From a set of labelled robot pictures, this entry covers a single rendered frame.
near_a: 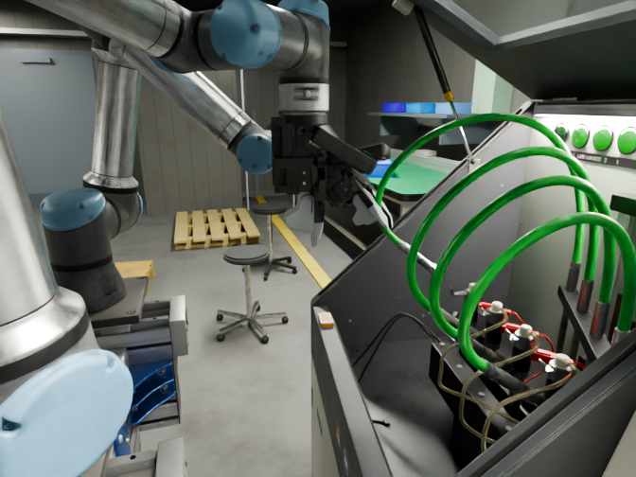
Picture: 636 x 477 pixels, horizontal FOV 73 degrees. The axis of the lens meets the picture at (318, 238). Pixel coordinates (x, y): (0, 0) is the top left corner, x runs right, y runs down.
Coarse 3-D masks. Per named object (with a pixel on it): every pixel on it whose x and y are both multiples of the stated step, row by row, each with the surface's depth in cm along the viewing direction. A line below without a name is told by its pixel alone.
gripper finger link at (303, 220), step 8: (304, 200) 67; (312, 200) 68; (304, 208) 68; (312, 208) 68; (288, 216) 68; (296, 216) 68; (304, 216) 68; (312, 216) 68; (288, 224) 68; (296, 224) 68; (304, 224) 68; (312, 224) 68; (320, 224) 68; (312, 232) 69; (320, 232) 69; (312, 240) 70
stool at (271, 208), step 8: (256, 208) 366; (264, 208) 366; (272, 208) 366; (280, 208) 366; (272, 232) 382; (272, 240) 383; (272, 248) 385; (272, 256) 387; (288, 256) 406; (256, 264) 386; (264, 264) 388; (280, 264) 385; (288, 264) 385; (264, 272) 369; (296, 272) 382
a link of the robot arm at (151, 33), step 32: (32, 0) 43; (64, 0) 44; (96, 0) 45; (128, 0) 48; (160, 0) 52; (128, 32) 50; (160, 32) 52; (192, 32) 55; (160, 64) 61; (192, 64) 58
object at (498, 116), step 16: (448, 128) 79; (544, 128) 75; (416, 144) 81; (560, 144) 75; (400, 160) 82; (384, 176) 84; (576, 176) 76; (576, 192) 76; (576, 208) 77; (576, 224) 78; (400, 240) 87; (576, 240) 79; (576, 256) 79
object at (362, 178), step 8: (328, 152) 89; (328, 160) 93; (328, 168) 91; (336, 168) 89; (344, 168) 87; (352, 168) 87; (328, 176) 90; (336, 176) 87; (344, 176) 87; (360, 176) 88; (328, 184) 88; (336, 184) 88; (344, 184) 87; (368, 184) 89; (328, 192) 89; (336, 192) 88; (344, 192) 87; (352, 192) 87; (328, 200) 88; (336, 200) 88; (344, 200) 87; (352, 200) 91; (344, 208) 94
